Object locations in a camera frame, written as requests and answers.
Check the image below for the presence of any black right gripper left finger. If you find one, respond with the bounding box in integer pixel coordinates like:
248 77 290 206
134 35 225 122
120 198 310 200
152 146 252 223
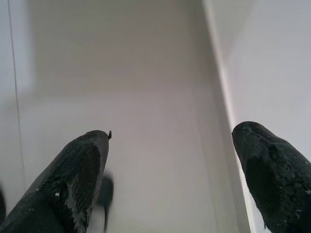
0 130 114 233

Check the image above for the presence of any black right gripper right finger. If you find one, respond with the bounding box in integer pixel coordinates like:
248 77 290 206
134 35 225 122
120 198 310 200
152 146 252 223
232 120 311 233

